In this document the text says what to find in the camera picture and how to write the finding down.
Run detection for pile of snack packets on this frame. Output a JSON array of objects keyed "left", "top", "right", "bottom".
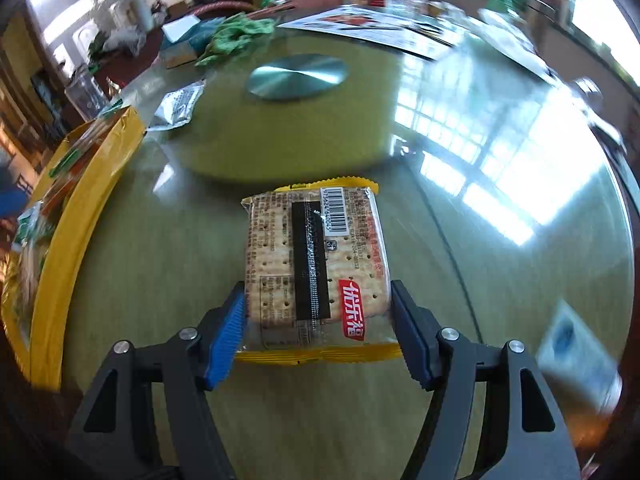
[{"left": 2, "top": 125, "right": 118, "bottom": 311}]

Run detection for pink hoop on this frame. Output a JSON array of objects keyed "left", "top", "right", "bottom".
[{"left": 185, "top": 0, "right": 261, "bottom": 18}]

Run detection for silver metal disc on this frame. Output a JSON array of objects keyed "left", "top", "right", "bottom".
[{"left": 246, "top": 53, "right": 349, "bottom": 102}]

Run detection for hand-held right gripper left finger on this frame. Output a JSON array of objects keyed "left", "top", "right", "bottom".
[{"left": 66, "top": 281, "right": 247, "bottom": 480}]

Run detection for round green turntable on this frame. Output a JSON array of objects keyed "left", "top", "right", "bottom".
[{"left": 165, "top": 35, "right": 416, "bottom": 183}]

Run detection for white box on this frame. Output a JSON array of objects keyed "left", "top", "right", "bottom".
[{"left": 161, "top": 16, "right": 201, "bottom": 43}]

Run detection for yellow cracker packet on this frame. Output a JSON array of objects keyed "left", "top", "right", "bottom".
[{"left": 235, "top": 175, "right": 403, "bottom": 367}]

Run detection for green cloth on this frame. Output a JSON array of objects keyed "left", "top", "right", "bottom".
[{"left": 195, "top": 11, "right": 278, "bottom": 67}]

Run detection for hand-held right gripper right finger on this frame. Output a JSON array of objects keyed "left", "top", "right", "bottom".
[{"left": 390, "top": 280, "right": 582, "bottom": 480}]

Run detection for printed flyer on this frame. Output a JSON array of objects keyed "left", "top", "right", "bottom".
[{"left": 277, "top": 7, "right": 456, "bottom": 63}]

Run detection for yellow snack box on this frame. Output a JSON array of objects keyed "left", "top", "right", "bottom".
[{"left": 0, "top": 105, "right": 148, "bottom": 393}]

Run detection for clear plastic container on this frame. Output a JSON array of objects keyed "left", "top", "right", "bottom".
[{"left": 65, "top": 67, "right": 108, "bottom": 123}]

